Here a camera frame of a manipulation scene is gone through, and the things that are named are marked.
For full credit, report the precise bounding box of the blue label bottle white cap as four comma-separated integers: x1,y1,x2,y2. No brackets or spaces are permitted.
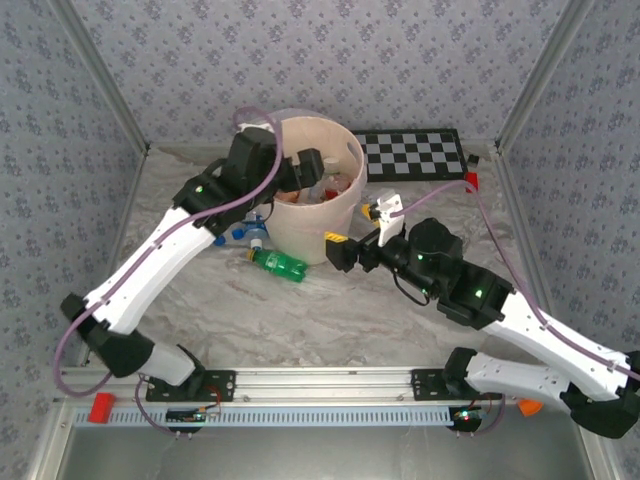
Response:
240,210,270,250

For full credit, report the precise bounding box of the pink translucent bin liner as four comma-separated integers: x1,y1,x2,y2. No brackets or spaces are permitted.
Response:
269,107,370,236

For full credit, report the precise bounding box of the large green plastic bottle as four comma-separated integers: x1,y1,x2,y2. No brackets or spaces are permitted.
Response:
244,248,310,284

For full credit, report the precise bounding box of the left circuit board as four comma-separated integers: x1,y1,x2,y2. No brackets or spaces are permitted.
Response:
166,407,221,425

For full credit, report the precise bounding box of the black left mount plate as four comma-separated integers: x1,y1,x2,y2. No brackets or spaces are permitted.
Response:
145,369,237,402

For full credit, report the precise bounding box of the beige plastic bin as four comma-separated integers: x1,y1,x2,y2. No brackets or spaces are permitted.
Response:
264,115,369,266

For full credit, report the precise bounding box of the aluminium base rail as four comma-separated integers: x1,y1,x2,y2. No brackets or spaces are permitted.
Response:
234,368,416,402

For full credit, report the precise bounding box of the black right mount plate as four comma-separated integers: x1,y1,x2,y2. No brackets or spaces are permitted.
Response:
410,369,451,401

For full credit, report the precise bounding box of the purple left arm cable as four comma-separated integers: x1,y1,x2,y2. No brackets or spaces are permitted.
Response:
53,107,286,399

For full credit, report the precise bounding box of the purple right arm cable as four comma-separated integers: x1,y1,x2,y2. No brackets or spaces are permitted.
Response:
392,179,640,381

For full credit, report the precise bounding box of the black white checkerboard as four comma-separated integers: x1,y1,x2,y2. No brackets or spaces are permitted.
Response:
352,128,469,184

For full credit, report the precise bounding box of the black mount plate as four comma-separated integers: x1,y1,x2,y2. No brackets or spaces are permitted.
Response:
410,369,451,401
145,369,237,402

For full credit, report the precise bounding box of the right circuit board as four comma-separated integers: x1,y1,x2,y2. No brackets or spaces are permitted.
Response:
448,407,485,426

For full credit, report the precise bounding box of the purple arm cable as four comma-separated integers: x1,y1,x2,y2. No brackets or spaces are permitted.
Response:
392,179,640,381
53,107,286,399

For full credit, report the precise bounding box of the aluminium frame post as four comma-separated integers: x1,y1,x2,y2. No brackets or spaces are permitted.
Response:
494,0,596,154
49,0,151,154

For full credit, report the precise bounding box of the circuit board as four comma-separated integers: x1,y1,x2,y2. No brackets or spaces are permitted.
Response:
448,407,485,426
166,407,221,425

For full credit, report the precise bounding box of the grey slotted cable duct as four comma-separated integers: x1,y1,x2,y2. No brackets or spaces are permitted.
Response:
72,405,459,427

